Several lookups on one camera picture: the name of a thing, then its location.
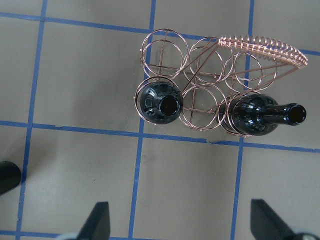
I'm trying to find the dark wine bottle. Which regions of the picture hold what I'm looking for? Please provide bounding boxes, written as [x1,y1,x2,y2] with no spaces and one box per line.
[0,161,22,195]
[230,94,307,136]
[139,81,183,125]

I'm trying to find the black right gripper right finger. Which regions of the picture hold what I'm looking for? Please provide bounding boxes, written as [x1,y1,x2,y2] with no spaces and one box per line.
[250,199,295,240]

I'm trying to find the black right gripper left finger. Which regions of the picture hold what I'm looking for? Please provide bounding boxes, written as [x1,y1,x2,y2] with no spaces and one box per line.
[76,201,110,240]

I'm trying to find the copper wire bottle basket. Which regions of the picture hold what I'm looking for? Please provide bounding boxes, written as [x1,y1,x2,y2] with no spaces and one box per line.
[133,28,308,137]

